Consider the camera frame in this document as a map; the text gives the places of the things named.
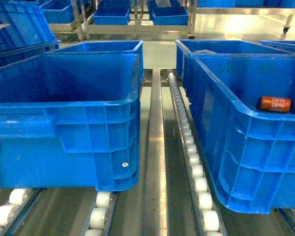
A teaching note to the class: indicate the orange cap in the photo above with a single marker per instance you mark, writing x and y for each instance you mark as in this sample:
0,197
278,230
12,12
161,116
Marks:
274,104

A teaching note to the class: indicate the stainless steel shelf rack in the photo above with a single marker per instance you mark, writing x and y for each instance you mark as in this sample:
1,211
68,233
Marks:
174,194

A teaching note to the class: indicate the blue bin behind left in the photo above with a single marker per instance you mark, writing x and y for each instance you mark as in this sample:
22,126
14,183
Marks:
124,47

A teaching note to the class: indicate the blue bin behind right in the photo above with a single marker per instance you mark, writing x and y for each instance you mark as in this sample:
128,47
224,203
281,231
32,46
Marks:
188,48

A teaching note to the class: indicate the empty blue bin left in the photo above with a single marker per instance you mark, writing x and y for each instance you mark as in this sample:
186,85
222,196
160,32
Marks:
70,120

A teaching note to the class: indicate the empty blue bin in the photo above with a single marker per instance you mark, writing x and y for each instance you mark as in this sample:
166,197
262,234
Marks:
70,120
250,153

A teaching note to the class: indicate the empty blue bin right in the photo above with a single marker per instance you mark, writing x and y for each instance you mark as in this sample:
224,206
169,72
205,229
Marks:
250,153

